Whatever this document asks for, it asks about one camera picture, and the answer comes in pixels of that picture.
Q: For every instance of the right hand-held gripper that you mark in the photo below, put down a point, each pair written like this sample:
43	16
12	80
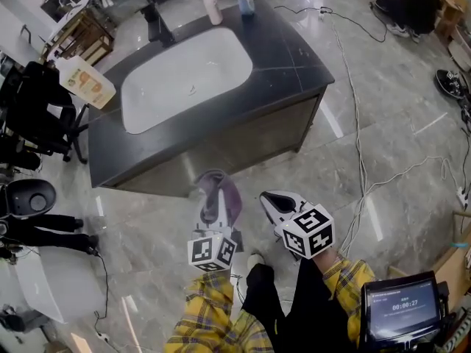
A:
309	234

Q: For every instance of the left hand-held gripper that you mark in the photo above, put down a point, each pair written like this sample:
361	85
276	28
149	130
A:
208	252

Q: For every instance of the purple cloth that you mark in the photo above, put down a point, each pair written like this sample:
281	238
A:
233	197

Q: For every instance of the person's right forearm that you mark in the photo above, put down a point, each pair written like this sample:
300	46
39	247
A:
349	285

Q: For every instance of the person's left forearm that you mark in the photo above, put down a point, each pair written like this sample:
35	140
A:
206	307

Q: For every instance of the dark vanity cabinet black top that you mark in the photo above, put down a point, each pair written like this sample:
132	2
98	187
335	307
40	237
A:
287	64

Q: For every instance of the white block cabinet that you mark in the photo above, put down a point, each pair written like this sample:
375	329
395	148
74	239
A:
62	285

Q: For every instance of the person's white shoe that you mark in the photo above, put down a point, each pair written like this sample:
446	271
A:
256	261

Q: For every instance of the person's black trousers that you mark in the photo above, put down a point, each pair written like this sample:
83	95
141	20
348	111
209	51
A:
309	307

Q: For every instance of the person's yellow plaid shirt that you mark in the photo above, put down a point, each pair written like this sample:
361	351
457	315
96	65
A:
252	335

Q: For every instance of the white sink basin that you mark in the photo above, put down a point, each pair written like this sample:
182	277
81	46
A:
184	75

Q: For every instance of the black touchscreen display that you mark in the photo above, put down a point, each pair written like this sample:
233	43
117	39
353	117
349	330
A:
401	307

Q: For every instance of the small teal tool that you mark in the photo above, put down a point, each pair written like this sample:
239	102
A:
461	245

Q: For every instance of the black hard-shell backpack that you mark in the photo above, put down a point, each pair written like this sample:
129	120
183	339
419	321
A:
33	197

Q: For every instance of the large pump bottle orange label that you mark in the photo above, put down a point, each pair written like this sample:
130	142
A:
86	83

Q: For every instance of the black faucet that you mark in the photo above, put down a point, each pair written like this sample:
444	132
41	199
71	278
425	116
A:
158	24

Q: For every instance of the black round tray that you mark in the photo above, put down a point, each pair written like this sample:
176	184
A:
449	83

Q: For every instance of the black office chair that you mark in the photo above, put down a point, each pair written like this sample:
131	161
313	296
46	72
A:
37	109

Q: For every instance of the wooden shelf table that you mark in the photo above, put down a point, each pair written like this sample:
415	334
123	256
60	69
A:
84	39

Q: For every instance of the light wooden bench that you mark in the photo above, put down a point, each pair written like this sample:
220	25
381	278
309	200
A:
450	9

